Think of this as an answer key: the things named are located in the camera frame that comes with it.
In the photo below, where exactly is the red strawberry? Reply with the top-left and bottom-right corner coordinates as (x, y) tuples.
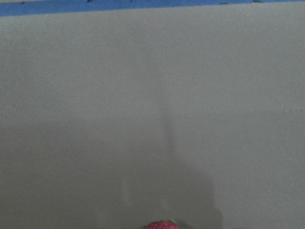
(144, 219), (180, 229)

